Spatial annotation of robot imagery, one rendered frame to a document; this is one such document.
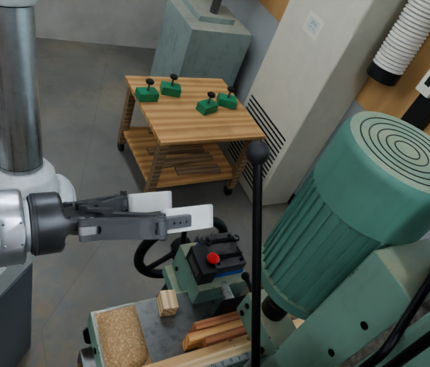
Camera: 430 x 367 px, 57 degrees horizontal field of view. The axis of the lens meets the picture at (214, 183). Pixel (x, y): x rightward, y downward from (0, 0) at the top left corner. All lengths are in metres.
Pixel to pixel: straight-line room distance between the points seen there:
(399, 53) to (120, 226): 1.72
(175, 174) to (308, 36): 1.04
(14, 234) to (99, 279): 1.57
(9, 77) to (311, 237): 0.67
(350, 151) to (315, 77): 1.66
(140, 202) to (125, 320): 0.35
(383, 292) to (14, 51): 0.77
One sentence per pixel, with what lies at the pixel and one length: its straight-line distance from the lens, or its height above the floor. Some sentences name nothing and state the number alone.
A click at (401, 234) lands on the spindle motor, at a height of 1.44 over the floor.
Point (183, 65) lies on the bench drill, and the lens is 2.85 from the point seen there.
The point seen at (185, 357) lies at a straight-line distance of 0.89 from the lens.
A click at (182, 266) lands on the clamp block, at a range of 1.01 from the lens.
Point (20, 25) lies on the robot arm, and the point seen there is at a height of 1.33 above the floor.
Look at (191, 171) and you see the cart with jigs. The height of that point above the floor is 0.20.
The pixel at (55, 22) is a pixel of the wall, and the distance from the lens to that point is 3.65.
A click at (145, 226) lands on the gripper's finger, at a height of 1.39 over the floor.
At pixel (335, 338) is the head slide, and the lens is 0.63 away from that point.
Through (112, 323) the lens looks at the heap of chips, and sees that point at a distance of 0.90.
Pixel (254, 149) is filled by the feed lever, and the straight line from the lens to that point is 0.56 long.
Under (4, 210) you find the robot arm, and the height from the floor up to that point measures 1.36.
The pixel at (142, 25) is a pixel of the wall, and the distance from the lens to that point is 3.80.
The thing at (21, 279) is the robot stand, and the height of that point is 0.58.
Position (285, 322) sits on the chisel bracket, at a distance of 0.85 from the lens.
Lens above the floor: 1.74
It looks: 41 degrees down
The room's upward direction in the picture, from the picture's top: 24 degrees clockwise
